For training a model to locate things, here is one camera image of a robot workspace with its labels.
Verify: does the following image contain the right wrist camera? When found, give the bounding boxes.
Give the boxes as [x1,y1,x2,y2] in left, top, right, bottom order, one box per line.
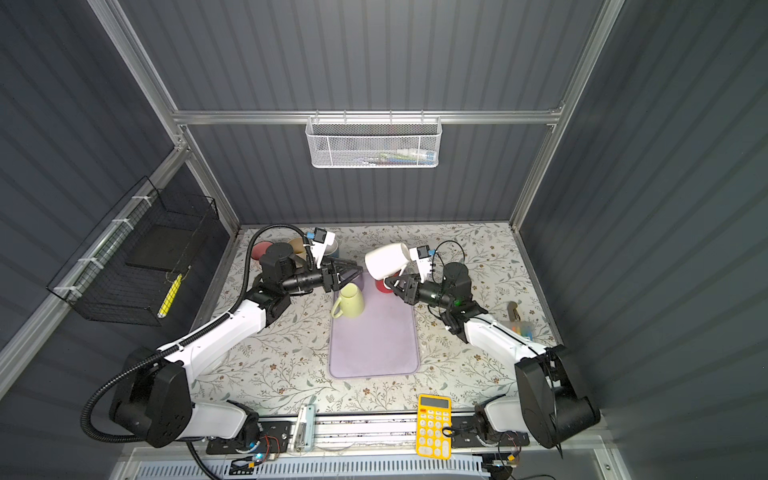
[409,245,434,283]

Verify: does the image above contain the beige speckled mug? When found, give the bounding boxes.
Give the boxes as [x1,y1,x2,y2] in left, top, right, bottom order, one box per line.
[289,237,305,255]

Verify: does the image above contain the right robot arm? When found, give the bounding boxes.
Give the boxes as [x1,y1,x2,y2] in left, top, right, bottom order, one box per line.
[384,262,601,448]

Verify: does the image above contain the pink ghost mug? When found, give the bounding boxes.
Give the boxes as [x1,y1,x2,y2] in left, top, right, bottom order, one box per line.
[250,241,273,261]

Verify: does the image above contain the lavender tray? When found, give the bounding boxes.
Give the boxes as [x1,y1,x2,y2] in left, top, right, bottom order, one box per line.
[328,272,420,379]

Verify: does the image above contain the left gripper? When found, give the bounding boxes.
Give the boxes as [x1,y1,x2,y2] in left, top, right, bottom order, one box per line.
[281,255,362,298]

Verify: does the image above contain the yellow calculator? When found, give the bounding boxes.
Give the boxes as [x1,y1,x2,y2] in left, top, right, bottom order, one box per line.
[415,394,452,460]

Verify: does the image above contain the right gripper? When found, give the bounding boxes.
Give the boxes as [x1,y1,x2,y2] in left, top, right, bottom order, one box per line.
[387,274,454,313]

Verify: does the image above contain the items in white basket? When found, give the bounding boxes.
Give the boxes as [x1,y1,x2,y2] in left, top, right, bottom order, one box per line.
[355,148,438,167]

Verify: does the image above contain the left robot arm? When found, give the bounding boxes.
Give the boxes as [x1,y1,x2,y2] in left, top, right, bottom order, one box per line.
[80,228,363,451]

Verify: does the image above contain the lavender mug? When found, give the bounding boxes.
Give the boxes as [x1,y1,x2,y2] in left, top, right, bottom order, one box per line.
[341,268,365,290]

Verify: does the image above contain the white mug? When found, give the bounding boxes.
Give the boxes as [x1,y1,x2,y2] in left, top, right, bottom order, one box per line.
[364,243,411,280]

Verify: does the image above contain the white wire basket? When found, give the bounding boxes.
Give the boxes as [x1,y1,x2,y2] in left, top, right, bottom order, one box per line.
[305,119,443,169]

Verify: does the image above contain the red mug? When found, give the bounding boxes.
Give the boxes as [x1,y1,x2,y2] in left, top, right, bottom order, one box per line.
[375,276,396,294]

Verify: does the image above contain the black wire basket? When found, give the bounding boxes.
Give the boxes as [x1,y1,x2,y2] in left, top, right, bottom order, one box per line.
[48,181,218,327]

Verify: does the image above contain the yellow marker in basket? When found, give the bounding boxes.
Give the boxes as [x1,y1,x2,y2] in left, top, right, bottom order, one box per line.
[157,274,184,319]

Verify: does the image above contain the green mug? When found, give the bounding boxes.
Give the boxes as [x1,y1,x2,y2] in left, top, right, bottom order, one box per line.
[331,283,365,319]

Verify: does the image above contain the blue mug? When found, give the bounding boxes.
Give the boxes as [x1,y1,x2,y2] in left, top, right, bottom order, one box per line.
[324,239,340,258]

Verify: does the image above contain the black pad in basket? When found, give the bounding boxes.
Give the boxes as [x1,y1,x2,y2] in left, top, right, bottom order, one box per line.
[125,225,205,273]

